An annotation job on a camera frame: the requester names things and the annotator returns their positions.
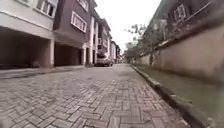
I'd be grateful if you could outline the grey car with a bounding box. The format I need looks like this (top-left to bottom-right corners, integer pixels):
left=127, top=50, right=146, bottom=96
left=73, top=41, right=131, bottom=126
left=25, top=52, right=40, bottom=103
left=94, top=55, right=115, bottom=68

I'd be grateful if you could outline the row of buildings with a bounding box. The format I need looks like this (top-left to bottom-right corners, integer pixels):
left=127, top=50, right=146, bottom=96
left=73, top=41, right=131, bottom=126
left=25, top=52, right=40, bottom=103
left=89, top=9, right=125, bottom=65

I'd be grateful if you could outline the tree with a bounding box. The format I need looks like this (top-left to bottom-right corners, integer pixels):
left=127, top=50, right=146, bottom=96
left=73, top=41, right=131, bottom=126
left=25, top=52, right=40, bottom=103
left=123, top=23, right=149, bottom=63

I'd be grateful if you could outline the grey brick paved road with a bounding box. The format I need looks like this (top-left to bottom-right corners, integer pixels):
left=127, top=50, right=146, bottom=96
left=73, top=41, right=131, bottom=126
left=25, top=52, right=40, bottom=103
left=0, top=63, right=192, bottom=128

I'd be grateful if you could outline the dark purple building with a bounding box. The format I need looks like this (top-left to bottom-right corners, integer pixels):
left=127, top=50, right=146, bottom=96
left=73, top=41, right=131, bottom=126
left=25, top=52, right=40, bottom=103
left=52, top=0, right=98, bottom=67

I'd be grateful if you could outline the black and white kerb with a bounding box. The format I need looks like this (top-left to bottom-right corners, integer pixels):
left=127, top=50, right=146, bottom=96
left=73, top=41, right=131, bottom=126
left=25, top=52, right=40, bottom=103
left=130, top=63, right=214, bottom=128

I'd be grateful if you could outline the raised concrete pavement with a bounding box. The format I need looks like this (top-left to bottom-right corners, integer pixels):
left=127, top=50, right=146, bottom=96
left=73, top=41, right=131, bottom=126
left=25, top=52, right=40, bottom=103
left=0, top=64, right=86, bottom=80

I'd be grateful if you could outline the grey concrete strip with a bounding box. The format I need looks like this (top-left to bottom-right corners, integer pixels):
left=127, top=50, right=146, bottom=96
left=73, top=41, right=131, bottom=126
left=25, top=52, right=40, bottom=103
left=133, top=63, right=224, bottom=128

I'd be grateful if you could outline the white building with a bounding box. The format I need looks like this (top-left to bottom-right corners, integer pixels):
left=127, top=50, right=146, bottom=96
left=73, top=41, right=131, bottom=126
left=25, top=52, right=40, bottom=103
left=0, top=0, right=59, bottom=70

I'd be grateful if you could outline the building behind wall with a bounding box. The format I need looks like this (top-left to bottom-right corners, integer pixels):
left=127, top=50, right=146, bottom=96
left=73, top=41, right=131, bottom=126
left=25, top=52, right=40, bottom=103
left=142, top=0, right=224, bottom=51

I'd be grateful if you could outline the grey boundary wall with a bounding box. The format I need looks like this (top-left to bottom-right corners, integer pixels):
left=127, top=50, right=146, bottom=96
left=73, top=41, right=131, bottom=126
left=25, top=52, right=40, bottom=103
left=133, top=23, right=224, bottom=84

